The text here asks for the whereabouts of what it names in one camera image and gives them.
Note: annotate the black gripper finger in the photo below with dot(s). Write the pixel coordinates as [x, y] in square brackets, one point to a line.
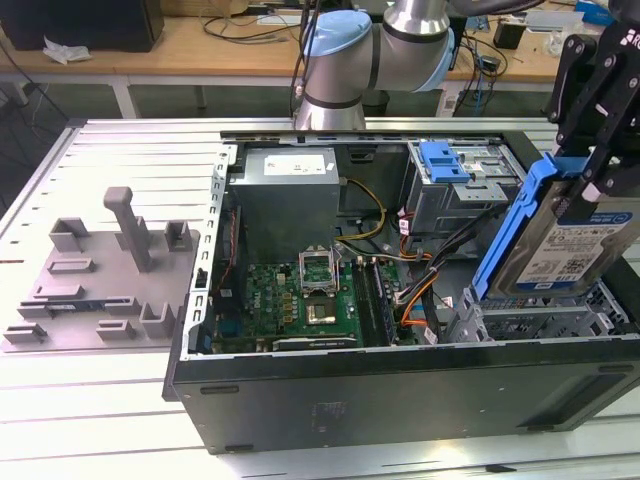
[615, 170]
[575, 75]

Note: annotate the hard disk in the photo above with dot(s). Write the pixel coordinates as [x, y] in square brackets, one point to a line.
[560, 250]

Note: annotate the grey metal disk bay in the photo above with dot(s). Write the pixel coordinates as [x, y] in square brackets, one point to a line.
[525, 312]

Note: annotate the clear plastic packaging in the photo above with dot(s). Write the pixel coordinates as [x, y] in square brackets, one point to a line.
[555, 45]

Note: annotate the blue cardboard box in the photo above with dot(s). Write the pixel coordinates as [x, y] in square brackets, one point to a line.
[592, 10]

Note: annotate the grey flat box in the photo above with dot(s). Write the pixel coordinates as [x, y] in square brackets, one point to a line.
[550, 21]

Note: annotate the small black container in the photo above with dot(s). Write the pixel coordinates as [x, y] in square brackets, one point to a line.
[509, 35]

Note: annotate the small black adapter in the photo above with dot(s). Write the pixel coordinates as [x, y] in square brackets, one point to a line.
[489, 63]

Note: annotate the blue plastic drive latch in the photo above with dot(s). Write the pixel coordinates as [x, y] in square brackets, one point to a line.
[445, 160]

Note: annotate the grey metal drive cage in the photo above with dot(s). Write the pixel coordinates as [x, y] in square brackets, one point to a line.
[450, 210]

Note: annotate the black waste bin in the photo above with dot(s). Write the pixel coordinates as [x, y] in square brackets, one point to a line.
[375, 102]

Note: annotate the RAM stick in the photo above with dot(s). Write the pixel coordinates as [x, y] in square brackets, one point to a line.
[70, 305]
[387, 305]

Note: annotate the black RAM slot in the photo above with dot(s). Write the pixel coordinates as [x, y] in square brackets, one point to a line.
[367, 305]

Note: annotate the grey power supply unit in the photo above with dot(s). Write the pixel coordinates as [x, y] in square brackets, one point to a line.
[280, 210]

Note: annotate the CPU socket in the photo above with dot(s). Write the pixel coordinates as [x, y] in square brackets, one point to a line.
[321, 312]

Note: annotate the black graphics card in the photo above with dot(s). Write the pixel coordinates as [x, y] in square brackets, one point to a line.
[315, 343]

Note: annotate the black PC case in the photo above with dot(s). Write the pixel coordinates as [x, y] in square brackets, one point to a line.
[350, 400]

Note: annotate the brown cardboard piece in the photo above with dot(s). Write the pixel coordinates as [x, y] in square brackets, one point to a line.
[225, 6]

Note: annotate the green motherboard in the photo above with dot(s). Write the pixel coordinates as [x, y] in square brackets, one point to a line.
[270, 295]

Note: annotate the wooden desk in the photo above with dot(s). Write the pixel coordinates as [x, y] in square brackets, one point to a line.
[175, 55]

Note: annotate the large black box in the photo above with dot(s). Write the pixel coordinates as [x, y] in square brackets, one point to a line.
[75, 25]

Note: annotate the crumpled white plastic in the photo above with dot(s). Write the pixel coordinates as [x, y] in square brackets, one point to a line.
[65, 52]

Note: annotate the grey parts rack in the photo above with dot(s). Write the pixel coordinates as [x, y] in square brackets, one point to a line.
[100, 290]

